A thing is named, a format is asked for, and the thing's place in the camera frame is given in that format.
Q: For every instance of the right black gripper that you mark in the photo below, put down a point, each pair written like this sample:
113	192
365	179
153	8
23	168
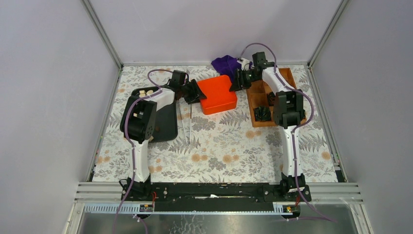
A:
238	83

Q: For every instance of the orange box lid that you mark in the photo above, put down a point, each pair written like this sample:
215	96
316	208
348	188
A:
218	96

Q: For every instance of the white handled metal tongs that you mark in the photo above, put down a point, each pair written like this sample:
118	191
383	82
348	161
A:
185	114

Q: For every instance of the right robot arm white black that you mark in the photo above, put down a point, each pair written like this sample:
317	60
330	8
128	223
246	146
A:
292	176

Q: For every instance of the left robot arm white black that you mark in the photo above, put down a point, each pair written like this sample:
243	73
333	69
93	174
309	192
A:
140	174

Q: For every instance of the purple cloth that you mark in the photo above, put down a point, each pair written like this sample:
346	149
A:
227	65

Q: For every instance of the wooden compartment organizer box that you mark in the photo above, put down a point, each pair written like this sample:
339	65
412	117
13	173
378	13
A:
261	100

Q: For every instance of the dark rolled tie left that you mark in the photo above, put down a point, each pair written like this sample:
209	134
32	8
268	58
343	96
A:
262	114

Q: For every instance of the black plastic tray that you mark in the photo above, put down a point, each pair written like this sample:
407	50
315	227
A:
166	122

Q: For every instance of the floral patterned table mat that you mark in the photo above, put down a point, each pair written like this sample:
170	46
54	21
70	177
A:
224	147

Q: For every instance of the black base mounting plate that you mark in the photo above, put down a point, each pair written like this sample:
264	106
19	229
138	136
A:
209	197

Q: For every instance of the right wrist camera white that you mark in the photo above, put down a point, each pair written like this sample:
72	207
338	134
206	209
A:
245	63

